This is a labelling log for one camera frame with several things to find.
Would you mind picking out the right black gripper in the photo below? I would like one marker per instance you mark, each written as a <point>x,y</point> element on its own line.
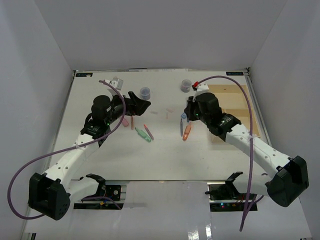
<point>191,105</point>

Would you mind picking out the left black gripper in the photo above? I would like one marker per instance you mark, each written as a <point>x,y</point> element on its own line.
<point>131,103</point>

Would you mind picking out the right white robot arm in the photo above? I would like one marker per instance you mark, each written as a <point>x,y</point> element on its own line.
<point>286,177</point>

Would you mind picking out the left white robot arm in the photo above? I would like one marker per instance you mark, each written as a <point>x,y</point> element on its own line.
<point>49,193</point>

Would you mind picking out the orange highlighter pen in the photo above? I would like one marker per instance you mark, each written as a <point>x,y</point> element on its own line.
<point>132,122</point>

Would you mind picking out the left clear clip jar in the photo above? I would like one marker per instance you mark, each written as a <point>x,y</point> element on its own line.
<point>145,93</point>

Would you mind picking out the clear clip jar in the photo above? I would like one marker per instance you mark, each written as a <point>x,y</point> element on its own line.
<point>145,93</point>
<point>186,85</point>

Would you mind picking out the pink highlighter cap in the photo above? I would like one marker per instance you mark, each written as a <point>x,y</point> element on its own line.
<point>125,123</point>

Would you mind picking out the blue highlighter cap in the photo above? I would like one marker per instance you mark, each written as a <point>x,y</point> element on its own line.
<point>184,115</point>

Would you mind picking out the green highlighter pen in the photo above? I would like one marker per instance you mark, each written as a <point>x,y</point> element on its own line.
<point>142,134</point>

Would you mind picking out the pink highlighter pen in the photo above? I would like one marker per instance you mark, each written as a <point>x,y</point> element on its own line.
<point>148,132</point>

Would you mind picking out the right clear clip jar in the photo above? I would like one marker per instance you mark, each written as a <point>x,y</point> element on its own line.
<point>186,85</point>

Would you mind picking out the wooden compartment box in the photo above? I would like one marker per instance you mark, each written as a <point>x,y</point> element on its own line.
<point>232,101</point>

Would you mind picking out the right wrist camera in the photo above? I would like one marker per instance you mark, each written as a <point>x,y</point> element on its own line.
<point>199,88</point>

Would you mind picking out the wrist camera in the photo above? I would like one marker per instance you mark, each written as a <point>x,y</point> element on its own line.
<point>199,88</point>
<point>116,83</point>

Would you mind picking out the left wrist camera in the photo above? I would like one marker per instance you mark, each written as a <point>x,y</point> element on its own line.
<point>116,83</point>

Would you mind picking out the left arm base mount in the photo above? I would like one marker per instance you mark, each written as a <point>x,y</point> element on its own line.
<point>93,192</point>

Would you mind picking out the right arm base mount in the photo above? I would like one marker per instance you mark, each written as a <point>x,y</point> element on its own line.
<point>224,197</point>

